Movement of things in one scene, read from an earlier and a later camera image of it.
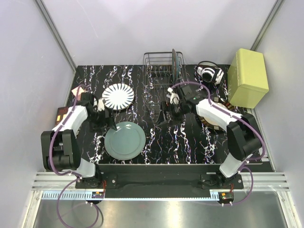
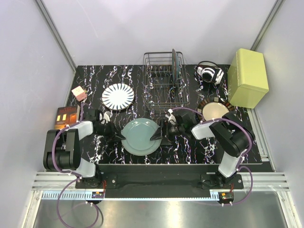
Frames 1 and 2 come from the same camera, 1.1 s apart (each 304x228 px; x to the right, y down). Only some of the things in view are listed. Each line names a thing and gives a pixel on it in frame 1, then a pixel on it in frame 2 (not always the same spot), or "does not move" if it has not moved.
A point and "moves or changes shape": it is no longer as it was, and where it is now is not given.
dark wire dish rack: [158, 77] does not move
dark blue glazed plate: [175, 70] does not move
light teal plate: [126, 143] moves or changes shape
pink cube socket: [75, 90] does not move
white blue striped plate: [118, 96] does not move
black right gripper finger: [162, 119] to [157, 135]
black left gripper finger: [111, 121] to [118, 137]
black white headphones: [210, 71] does not move
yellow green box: [247, 80] does not move
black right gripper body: [175, 111] to [176, 129]
